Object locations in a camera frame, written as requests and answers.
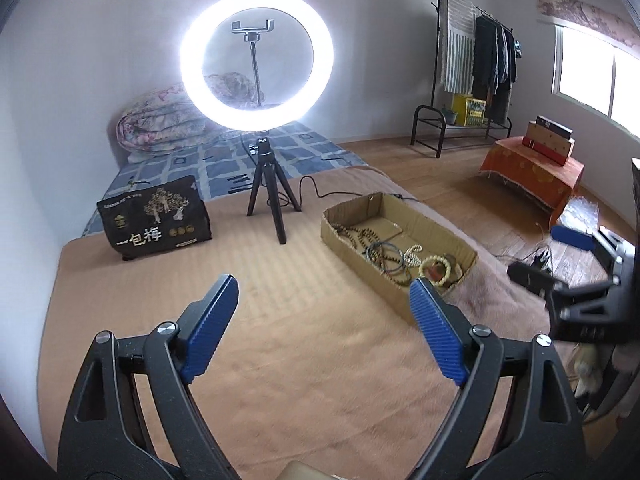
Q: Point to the black metal coat rack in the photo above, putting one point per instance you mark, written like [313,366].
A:
[439,60]

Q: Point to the striped hanging cloth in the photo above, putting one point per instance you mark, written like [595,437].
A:
[457,45]

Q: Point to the dark hanging clothes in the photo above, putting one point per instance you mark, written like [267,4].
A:
[492,60]

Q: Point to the black tripod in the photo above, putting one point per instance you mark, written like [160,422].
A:
[265,175]

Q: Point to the person's right hand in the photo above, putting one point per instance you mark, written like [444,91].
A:
[586,370]

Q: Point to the black bangle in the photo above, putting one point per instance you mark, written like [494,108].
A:
[375,246]

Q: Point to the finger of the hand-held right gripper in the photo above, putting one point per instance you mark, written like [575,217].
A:
[572,237]
[532,277]

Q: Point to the orange cloth covered table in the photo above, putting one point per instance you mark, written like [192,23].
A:
[530,175]

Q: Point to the floral curtain valance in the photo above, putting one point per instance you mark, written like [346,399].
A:
[585,15]

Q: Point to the brown box with red edge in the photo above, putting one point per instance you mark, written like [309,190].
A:
[547,149]

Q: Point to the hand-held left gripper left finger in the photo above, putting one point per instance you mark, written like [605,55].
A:
[210,330]

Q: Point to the window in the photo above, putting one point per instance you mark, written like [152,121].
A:
[590,75]

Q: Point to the folded floral quilt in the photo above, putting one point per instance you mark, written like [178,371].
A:
[155,120]

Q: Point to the blue patterned bed sheet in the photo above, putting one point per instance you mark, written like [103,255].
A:
[210,165]

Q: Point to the cardboard box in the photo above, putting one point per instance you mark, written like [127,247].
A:
[380,290]

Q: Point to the black printed bag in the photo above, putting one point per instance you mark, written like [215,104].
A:
[155,220]

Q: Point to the gooseneck phone holder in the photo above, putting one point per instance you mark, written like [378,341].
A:
[252,32]

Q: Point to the bubble wrap sheet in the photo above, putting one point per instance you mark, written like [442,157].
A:
[587,215]

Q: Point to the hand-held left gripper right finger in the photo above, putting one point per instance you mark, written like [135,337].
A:
[440,332]

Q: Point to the yellow crate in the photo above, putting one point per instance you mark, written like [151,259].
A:
[470,110]

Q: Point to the small plant pot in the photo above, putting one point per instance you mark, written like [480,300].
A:
[450,116]

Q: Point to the dark flat box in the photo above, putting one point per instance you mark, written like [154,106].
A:
[552,127]

